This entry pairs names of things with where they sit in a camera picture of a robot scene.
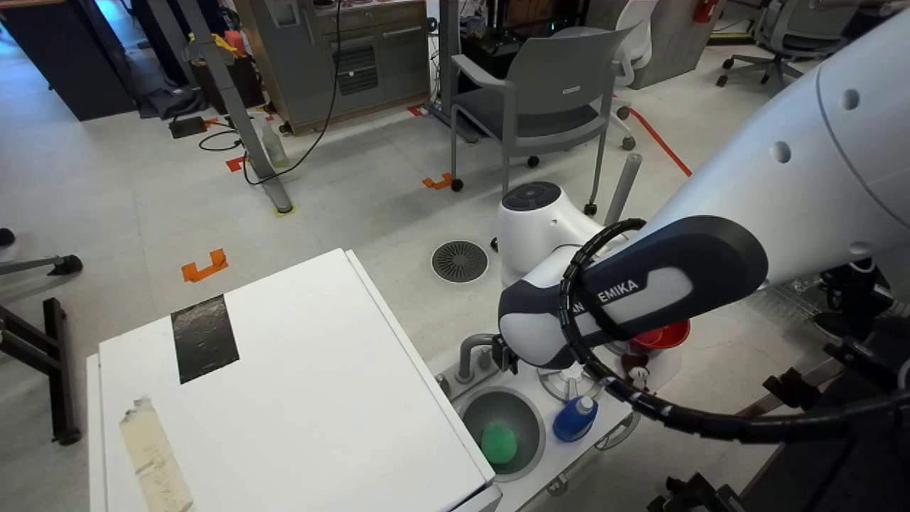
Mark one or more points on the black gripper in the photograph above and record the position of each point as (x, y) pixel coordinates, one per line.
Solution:
(503, 353)

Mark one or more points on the grey toy tap faucet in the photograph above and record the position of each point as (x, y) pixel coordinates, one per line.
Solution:
(468, 353)

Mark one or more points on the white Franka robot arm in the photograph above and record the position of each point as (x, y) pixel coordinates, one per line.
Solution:
(833, 171)

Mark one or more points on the grey toy sink bowl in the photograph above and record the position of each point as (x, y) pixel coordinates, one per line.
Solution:
(499, 411)

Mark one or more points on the green toy in sink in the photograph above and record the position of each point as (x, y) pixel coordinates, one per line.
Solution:
(499, 444)

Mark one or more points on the blue cup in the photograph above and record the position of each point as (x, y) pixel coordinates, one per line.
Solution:
(576, 420)

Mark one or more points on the round dark floor cover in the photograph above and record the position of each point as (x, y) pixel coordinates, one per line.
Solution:
(459, 259)

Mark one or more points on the red plastic bowl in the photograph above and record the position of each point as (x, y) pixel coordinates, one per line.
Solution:
(662, 338)

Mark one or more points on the white toy kitchen unit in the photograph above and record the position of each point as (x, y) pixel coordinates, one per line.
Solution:
(314, 380)

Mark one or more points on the grey toy kitchen pole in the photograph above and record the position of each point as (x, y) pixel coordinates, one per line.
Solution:
(623, 189)

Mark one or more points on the grey plastic chair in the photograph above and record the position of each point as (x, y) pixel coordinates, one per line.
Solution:
(549, 87)

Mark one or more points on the black patch on kitchen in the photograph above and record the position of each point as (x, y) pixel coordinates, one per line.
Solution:
(203, 336)

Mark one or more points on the grey metal cabinet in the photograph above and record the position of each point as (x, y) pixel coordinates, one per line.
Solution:
(314, 65)

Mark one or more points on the grey metal stand leg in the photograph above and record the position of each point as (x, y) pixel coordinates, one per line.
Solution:
(236, 102)

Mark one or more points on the black box on floor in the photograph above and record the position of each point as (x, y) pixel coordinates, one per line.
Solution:
(189, 125)

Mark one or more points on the grey office swivel chair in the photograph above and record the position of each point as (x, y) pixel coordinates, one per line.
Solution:
(785, 43)

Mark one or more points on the dark wooden desk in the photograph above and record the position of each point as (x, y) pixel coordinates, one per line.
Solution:
(67, 58)

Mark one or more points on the black metal stand frame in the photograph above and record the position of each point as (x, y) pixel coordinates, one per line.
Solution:
(57, 380)

